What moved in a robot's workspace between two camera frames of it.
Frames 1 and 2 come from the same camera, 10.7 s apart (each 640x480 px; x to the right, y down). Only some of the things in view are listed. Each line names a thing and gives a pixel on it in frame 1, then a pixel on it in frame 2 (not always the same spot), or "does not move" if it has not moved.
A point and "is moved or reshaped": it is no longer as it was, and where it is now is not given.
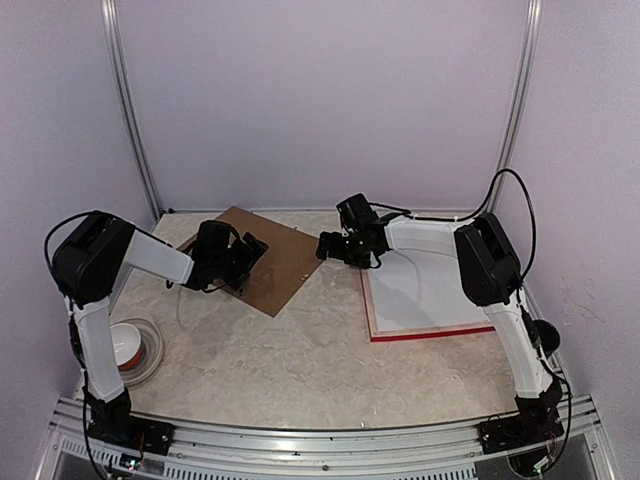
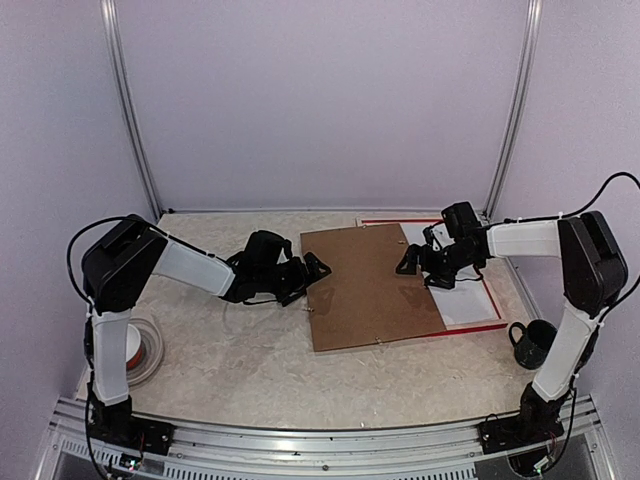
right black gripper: [325, 242] to [443, 281]
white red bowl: [127, 345] does not move
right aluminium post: [520, 98] does not move
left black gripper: [250, 259] to [302, 279]
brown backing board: [285, 267] is moved or reshaped
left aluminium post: [121, 81] does not move
